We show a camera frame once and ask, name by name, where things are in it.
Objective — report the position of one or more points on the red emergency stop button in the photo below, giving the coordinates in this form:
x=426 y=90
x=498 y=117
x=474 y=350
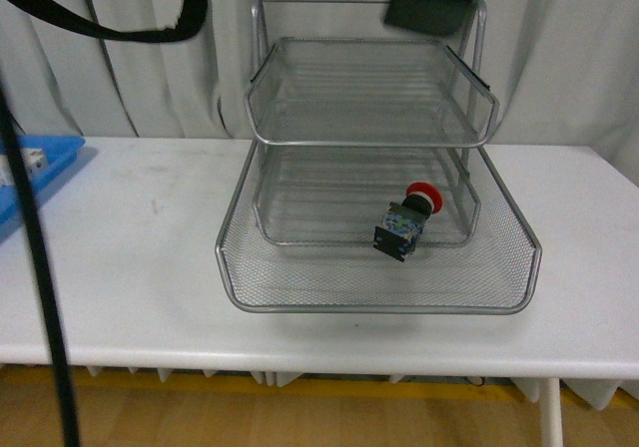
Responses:
x=401 y=225

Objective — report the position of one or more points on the mesh tray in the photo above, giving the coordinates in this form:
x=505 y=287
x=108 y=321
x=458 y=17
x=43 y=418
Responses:
x=494 y=273
x=369 y=93
x=336 y=196

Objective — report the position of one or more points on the blue plastic tray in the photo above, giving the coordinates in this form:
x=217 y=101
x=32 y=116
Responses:
x=61 y=153

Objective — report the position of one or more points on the white circuit breaker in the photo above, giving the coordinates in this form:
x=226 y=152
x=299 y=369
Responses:
x=35 y=162

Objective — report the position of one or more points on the white table leg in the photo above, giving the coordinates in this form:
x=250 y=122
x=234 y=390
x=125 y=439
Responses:
x=550 y=413

